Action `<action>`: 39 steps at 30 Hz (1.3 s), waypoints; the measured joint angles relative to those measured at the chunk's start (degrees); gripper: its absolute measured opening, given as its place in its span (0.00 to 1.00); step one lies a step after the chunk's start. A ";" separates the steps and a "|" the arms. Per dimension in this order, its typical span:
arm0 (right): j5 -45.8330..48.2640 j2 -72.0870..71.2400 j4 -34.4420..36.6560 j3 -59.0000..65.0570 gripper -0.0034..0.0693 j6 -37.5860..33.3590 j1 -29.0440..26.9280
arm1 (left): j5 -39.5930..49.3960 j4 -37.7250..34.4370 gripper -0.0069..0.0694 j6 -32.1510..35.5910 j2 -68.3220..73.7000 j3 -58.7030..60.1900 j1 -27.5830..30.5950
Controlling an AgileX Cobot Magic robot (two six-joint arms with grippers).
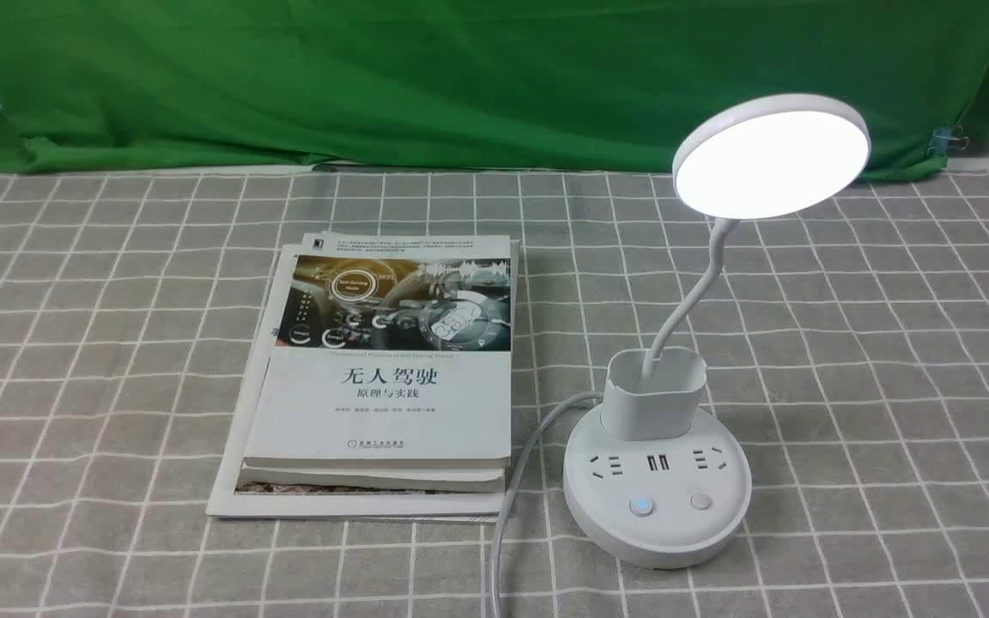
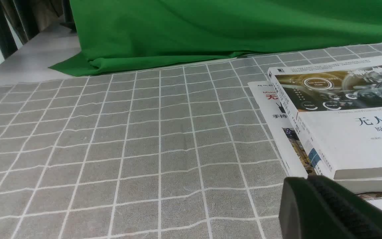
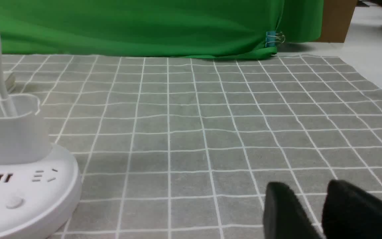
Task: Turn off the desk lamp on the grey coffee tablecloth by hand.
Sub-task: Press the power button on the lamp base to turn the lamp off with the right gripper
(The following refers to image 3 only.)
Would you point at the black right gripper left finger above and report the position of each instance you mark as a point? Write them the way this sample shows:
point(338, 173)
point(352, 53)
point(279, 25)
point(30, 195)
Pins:
point(284, 217)

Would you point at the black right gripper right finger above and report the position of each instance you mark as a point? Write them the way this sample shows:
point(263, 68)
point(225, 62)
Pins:
point(349, 212)

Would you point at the white desk lamp with socket base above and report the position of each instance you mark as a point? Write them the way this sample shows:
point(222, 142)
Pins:
point(40, 184)

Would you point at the grey checked tablecloth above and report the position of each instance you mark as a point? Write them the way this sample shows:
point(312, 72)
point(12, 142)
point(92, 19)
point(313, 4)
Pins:
point(181, 148)

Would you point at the blue binder clip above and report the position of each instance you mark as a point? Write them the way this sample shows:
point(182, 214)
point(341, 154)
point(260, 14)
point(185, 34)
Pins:
point(274, 39)

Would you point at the brown cardboard box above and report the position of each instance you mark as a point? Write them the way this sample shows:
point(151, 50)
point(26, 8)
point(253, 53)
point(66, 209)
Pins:
point(337, 16)

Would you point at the green backdrop cloth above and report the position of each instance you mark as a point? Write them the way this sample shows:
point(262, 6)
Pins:
point(211, 29)

